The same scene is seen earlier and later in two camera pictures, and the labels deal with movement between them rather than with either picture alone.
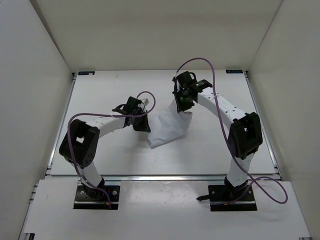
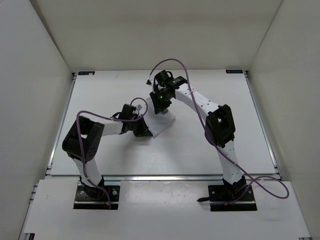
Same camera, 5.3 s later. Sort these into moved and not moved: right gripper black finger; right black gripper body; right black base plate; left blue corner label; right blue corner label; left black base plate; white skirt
Moved: right gripper black finger; right black gripper body; white skirt
Not moved: left black base plate; right blue corner label; right black base plate; left blue corner label
